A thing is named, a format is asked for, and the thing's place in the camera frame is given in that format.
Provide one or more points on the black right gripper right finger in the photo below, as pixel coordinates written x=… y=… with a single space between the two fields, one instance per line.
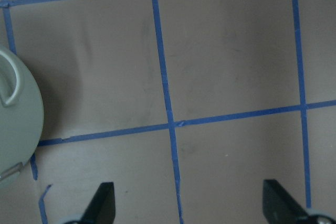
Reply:
x=279 y=207

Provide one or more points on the pale green electric pot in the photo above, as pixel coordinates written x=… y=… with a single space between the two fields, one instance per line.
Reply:
x=22 y=116

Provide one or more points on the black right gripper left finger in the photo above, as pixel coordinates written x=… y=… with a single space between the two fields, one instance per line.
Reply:
x=101 y=209

